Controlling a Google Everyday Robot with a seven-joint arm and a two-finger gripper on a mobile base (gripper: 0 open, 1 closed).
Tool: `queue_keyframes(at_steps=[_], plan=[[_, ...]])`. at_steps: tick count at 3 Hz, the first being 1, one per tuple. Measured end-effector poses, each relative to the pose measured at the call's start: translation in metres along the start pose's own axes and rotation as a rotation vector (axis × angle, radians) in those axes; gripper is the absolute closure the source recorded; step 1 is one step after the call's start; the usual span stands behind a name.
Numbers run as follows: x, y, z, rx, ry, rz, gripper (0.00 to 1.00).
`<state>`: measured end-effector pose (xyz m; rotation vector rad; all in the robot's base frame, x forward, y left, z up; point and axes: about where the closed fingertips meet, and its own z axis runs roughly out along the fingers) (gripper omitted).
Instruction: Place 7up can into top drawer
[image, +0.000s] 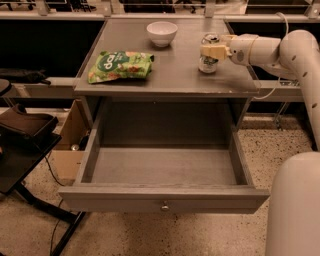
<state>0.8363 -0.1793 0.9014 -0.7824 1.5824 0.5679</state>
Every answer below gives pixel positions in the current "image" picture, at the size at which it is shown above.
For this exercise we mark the grey wooden cabinet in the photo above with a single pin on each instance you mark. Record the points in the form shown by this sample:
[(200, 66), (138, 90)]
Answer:
[(175, 68)]

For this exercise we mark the green chip bag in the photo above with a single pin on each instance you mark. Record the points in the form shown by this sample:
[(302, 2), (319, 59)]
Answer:
[(110, 66)]

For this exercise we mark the cardboard box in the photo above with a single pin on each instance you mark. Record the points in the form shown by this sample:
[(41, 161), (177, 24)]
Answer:
[(74, 129)]

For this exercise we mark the open grey top drawer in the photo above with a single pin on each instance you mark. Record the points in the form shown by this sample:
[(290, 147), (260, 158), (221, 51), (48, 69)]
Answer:
[(140, 154)]

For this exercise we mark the round metal drawer knob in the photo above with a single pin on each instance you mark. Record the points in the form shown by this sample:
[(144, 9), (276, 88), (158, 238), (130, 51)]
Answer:
[(165, 207)]

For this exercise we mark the dark brown tray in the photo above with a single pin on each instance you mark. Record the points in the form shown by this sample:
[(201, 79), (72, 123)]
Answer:
[(17, 123)]

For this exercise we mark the metal can in box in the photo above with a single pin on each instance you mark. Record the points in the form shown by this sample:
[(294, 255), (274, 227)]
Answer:
[(75, 147)]

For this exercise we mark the white ceramic bowl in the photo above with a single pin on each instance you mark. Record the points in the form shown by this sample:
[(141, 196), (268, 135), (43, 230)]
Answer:
[(162, 33)]

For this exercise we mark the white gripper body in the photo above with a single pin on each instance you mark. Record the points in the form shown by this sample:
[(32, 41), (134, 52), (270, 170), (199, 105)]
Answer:
[(239, 49)]

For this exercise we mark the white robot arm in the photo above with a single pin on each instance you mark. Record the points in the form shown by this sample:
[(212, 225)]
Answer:
[(293, 224)]

